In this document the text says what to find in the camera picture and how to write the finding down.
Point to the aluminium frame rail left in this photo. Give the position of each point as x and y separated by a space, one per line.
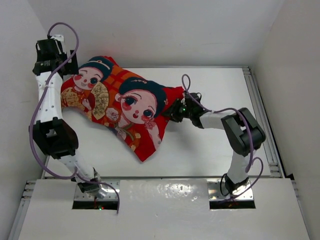
22 210

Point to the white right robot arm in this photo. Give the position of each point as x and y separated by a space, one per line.
242 130

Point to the aluminium frame rail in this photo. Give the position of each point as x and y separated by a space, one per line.
22 210
270 150

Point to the aluminium frame rail right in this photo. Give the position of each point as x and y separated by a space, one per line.
270 150

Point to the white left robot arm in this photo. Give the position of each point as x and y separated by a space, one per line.
54 136

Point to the red pink patterned pillowcase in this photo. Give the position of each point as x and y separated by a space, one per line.
126 103

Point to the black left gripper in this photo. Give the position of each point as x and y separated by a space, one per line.
63 56

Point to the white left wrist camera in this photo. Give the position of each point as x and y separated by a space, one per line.
59 40

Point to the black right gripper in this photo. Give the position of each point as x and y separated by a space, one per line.
175 111

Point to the white front cover board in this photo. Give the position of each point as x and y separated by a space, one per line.
164 210

